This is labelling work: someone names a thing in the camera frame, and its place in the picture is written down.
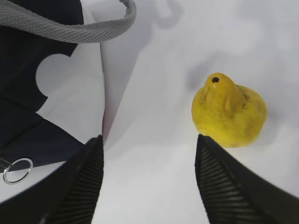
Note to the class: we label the yellow pear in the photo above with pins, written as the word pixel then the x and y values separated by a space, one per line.
pixel 232 115

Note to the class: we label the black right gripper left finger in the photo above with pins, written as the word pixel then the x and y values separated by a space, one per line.
pixel 69 195

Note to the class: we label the navy blue lunch bag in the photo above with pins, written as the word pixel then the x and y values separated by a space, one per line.
pixel 52 94

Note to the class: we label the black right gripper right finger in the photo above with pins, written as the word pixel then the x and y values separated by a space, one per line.
pixel 233 194

